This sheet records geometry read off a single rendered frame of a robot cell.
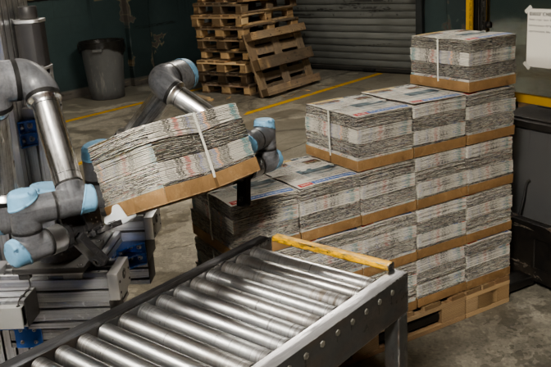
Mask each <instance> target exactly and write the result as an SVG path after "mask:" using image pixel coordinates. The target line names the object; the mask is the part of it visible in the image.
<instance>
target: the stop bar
mask: <svg viewBox="0 0 551 367"><path fill-rule="evenodd" d="M271 238H272V242H278V243H282V244H285V245H289V246H292V247H298V248H301V249H304V250H308V251H314V252H317V253H321V254H324V255H328V256H333V257H336V258H340V259H343V260H347V261H352V262H356V263H359V264H363V265H368V266H371V267H375V268H378V269H382V270H388V271H390V270H392V269H393V268H394V262H393V261H387V260H383V259H380V258H376V257H373V256H367V255H363V254H360V253H356V252H352V251H346V250H343V249H339V248H336V247H330V246H326V245H323V244H320V243H316V242H310V241H306V240H302V239H299V238H293V237H290V236H286V235H283V234H279V233H276V234H274V235H272V237H271Z"/></svg>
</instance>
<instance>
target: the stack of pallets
mask: <svg viewBox="0 0 551 367"><path fill-rule="evenodd" d="M256 2H260V3H261V4H262V5H261V6H258V7H256ZM294 6H297V4H296V0H285V4H284V6H278V7H277V1H276V0H197V2H196V3H193V7H194V14H193V15H192V16H190V17H191V20H192V27H194V28H195V30H196V35H197V36H196V38H197V41H198V48H200V52H201V56H202V57H201V60H196V62H197V67H198V75H199V79H198V82H201V84H202V86H203V93H210V92H214V91H216V90H220V89H221V91H222V92H221V94H233V93H237V92H241V91H244V96H252V95H255V94H258V93H259V92H258V90H256V87H257V86H258V85H257V84H256V83H255V79H254V77H253V76H255V74H254V73H253V72H252V69H251V66H250V64H249V62H250V59H249V58H248V56H247V53H248V51H247V48H246V47H245V46H244V42H243V40H242V37H241V36H242V35H244V34H248V33H251V32H255V31H259V30H264V29H272V28H276V27H279V23H278V22H281V21H287V25H292V24H297V23H298V17H293V16H294V15H293V7H294ZM206 7H212V11H206ZM273 11H281V15H282V16H279V17H273V13H272V12H273ZM257 14H259V16H257V17H252V16H251V15H257ZM204 19H212V21H211V22H207V23H204ZM259 25H263V27H260V28H258V26H259ZM208 30H215V33H211V34H209V33H208V32H207V31H208ZM210 41H215V42H216V43H214V44H210ZM213 52H219V53H220V54H216V55H212V53H213ZM209 64H213V65H216V66H209ZM211 75H216V76H214V77H211ZM214 86H219V87H216V88H214Z"/></svg>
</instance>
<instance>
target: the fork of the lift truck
mask: <svg viewBox="0 0 551 367"><path fill-rule="evenodd" d="M509 279H510V284H509V292H512V291H515V290H517V289H519V288H523V287H525V286H527V285H530V284H532V283H534V281H533V280H532V279H533V278H532V276H531V275H528V274H526V273H523V272H521V271H519V270H517V271H514V272H512V273H510V274H509ZM437 320H439V312H438V311H436V312H434V313H432V314H429V315H426V316H423V317H421V318H419V319H415V320H413V321H411V322H408V332H409V331H412V330H414V329H416V328H420V327H423V326H425V325H428V324H431V323H433V322H435V321H437ZM384 340H385V332H383V333H379V342H382V341H384Z"/></svg>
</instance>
